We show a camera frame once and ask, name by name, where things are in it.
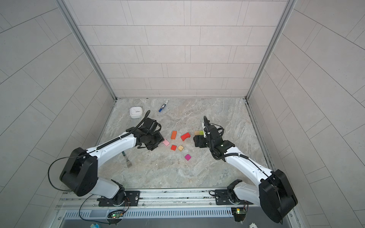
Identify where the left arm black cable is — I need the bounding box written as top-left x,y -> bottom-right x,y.
47,110 -> 151,226

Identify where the controller board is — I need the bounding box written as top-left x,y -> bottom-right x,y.
107,210 -> 125,219
231,208 -> 247,222

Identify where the metal fork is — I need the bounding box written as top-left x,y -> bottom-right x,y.
122,151 -> 133,168

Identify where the red arch block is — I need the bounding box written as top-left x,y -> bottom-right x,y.
181,133 -> 191,142

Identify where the orange wood block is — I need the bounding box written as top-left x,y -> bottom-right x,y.
171,131 -> 177,140

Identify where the pink wood block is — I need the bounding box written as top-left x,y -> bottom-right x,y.
163,139 -> 170,147

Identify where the magenta cube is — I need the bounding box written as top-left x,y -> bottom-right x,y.
185,154 -> 191,161

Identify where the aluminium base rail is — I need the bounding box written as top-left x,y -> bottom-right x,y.
56,186 -> 296,210

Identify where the right controller board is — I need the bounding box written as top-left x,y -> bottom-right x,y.
231,208 -> 247,222

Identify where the left controller board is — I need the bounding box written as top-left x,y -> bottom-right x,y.
107,210 -> 125,219

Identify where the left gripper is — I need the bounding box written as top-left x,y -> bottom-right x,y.
145,130 -> 167,150

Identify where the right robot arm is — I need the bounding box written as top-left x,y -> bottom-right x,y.
194,118 -> 298,223

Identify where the blue whiteboard marker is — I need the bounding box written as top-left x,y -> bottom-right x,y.
159,100 -> 168,112

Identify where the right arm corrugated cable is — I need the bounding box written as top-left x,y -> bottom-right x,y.
203,115 -> 283,217

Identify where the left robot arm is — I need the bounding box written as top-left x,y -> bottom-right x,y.
60,117 -> 164,206

